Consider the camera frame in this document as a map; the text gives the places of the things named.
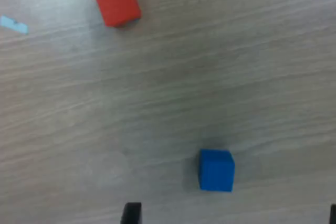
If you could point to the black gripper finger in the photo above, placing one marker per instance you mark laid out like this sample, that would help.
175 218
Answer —
333 216
131 214

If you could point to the blue cube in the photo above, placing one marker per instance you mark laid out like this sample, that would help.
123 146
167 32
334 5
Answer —
215 171

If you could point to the red cube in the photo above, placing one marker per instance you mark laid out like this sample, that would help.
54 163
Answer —
116 3

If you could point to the torn light blue tape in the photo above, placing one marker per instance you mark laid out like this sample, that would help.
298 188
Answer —
13 24

